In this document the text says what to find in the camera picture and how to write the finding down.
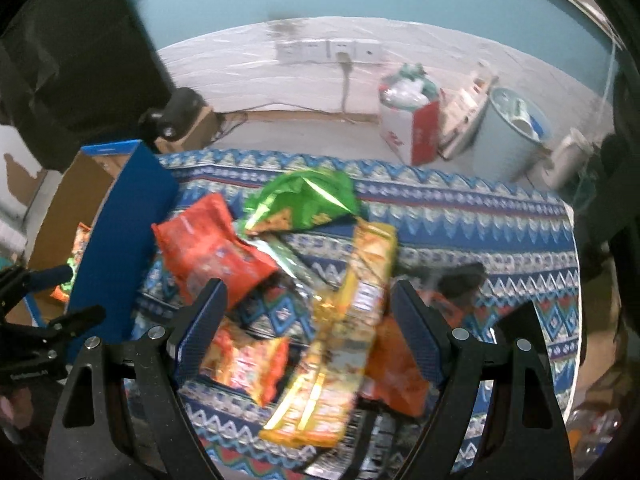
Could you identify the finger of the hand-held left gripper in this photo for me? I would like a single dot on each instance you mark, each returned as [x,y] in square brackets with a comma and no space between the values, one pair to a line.
[75,321]
[50,277]

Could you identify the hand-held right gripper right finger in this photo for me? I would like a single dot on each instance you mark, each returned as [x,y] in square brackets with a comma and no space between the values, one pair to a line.
[420,330]

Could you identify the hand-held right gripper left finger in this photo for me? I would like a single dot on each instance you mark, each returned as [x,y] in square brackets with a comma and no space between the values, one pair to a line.
[197,330]

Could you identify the orange green snack packet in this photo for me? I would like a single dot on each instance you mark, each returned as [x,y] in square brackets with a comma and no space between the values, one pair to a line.
[75,260]

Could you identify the red orange snack packet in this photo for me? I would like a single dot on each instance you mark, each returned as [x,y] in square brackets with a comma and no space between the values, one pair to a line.
[210,250]

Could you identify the blue cardboard box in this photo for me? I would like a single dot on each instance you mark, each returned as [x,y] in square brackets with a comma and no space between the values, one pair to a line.
[130,220]

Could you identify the plain orange snack packet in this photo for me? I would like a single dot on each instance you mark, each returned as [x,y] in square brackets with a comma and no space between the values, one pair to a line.
[395,375]

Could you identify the small orange yellow snack packet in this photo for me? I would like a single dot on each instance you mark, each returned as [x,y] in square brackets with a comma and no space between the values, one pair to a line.
[245,360]

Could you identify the long yellow snack packet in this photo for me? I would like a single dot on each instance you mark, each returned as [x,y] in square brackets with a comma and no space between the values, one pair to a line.
[360,300]

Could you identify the blue patterned tablecloth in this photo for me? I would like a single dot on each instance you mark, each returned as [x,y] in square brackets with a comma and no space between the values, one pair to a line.
[450,210]

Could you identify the small brown cardboard box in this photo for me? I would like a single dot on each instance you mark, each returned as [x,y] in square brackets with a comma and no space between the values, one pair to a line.
[200,132]

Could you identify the red white carton box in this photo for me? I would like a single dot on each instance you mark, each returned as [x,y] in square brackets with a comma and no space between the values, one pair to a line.
[415,132]

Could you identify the pale blue bucket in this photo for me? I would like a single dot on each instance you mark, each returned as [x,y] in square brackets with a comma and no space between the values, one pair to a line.
[500,145]

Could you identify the large black screen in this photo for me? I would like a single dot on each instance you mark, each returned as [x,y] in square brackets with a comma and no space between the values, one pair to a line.
[85,60]

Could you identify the flattened white cardboard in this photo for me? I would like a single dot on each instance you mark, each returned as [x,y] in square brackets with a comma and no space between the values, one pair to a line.
[467,110]

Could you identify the white kettle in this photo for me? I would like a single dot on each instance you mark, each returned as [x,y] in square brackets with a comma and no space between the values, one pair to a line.
[567,160]

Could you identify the clear plastic waste bag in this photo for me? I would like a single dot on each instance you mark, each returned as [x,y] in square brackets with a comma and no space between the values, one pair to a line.
[407,87]

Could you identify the black camera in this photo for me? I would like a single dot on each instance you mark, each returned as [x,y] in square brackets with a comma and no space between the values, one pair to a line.
[175,110]

